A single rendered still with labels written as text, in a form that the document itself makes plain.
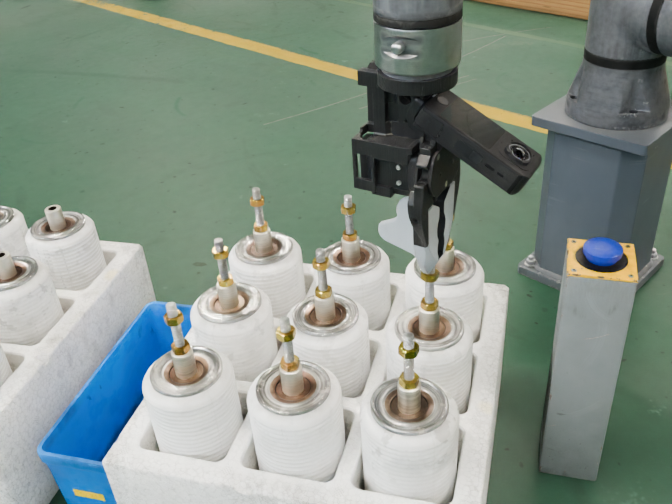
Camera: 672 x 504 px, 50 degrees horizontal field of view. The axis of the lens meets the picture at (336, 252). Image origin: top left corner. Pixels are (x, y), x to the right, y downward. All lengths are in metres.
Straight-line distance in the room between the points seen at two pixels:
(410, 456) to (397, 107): 0.32
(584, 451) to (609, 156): 0.44
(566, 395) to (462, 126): 0.38
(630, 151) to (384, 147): 0.54
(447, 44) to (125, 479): 0.54
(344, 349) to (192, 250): 0.70
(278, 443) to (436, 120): 0.34
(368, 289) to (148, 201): 0.85
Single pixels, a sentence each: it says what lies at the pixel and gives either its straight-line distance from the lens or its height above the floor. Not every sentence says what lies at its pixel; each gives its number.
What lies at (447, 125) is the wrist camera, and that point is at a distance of 0.64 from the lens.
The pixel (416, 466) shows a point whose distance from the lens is 0.70.
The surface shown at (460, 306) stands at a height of 0.23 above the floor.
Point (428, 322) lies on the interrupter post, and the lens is 0.78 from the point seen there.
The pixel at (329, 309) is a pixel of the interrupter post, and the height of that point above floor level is 0.27.
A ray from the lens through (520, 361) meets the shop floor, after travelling 1.14.
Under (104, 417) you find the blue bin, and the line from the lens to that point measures 1.05.
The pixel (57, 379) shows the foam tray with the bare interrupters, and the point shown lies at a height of 0.14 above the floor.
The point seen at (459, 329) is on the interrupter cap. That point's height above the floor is 0.25.
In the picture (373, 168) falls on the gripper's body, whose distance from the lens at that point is 0.67.
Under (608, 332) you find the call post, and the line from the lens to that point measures 0.83.
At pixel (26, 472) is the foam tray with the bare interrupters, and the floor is 0.08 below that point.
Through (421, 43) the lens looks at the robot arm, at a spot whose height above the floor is 0.58.
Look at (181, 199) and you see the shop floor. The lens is 1.63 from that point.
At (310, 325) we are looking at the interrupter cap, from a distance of 0.80.
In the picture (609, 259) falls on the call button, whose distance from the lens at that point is 0.80.
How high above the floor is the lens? 0.76
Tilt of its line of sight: 34 degrees down
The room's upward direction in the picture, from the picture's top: 4 degrees counter-clockwise
